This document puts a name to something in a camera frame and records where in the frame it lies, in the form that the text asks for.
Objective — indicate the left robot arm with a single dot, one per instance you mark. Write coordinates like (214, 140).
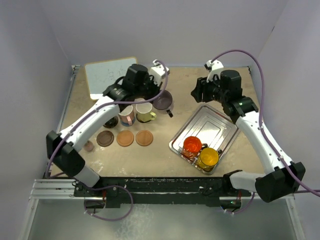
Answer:
(63, 147)

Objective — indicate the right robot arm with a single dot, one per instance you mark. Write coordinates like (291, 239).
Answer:
(281, 175)

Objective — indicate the pink mug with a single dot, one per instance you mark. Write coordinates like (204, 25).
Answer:
(127, 114)

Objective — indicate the blue round coaster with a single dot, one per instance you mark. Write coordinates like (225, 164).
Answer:
(128, 124)

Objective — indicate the dark mug white interior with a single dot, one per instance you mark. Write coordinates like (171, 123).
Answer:
(112, 123)

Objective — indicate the steel tray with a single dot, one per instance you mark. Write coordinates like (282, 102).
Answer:
(212, 127)

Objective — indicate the light wooden coaster top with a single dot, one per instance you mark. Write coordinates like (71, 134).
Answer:
(125, 138)

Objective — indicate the orange glass cup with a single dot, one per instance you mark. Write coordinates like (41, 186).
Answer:
(192, 146)

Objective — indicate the aluminium frame rail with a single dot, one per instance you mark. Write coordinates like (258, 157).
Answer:
(52, 189)

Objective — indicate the purple mug black rim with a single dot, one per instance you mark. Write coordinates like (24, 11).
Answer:
(164, 104)

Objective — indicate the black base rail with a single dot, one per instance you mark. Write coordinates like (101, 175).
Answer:
(115, 191)

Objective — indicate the dark wooden coaster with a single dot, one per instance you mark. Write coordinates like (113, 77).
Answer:
(105, 138)

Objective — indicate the light wooden coaster bottom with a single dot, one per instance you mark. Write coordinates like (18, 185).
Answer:
(144, 138)

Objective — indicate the orange black smiley coaster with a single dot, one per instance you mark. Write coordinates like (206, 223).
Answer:
(139, 120)

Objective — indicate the light wooden coaster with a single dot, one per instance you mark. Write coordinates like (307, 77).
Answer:
(144, 138)
(125, 138)

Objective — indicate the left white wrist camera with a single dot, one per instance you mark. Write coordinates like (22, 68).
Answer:
(158, 72)

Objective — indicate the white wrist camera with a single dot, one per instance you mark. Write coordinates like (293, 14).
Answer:
(214, 67)
(158, 72)

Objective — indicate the pale yellow mug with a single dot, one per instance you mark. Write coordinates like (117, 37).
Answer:
(145, 111)

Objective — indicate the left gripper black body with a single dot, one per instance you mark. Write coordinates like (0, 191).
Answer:
(147, 89)

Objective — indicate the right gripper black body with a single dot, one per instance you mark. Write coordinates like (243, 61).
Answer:
(211, 90)

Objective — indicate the yellow glass cup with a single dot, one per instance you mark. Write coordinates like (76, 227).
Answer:
(208, 159)

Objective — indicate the white board with stand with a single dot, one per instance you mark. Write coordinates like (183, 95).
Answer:
(101, 74)

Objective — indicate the small pink bottle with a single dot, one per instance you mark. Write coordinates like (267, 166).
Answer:
(88, 146)

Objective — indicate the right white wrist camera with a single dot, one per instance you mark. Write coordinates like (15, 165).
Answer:
(214, 67)

